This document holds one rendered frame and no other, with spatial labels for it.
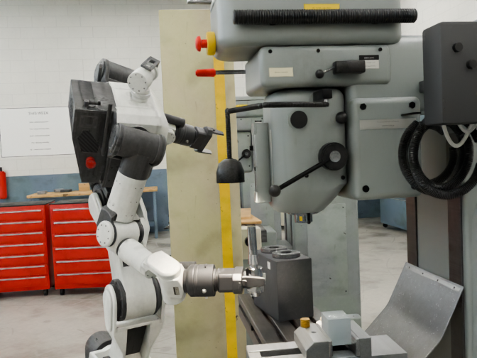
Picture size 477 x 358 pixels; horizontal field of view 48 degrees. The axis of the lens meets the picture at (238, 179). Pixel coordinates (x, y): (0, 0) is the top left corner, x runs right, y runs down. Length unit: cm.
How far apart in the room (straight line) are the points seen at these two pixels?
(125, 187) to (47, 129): 902
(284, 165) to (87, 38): 948
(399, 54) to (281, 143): 37
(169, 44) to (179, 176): 76
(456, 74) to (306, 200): 47
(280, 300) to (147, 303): 46
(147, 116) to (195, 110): 146
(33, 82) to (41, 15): 123
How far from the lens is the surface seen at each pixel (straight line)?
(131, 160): 159
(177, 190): 313
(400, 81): 144
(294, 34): 135
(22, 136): 1069
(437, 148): 156
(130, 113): 169
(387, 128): 141
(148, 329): 196
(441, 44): 121
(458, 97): 121
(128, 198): 162
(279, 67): 133
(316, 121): 137
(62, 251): 610
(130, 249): 161
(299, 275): 170
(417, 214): 169
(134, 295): 185
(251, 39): 132
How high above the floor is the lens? 148
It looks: 3 degrees down
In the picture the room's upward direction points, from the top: 3 degrees counter-clockwise
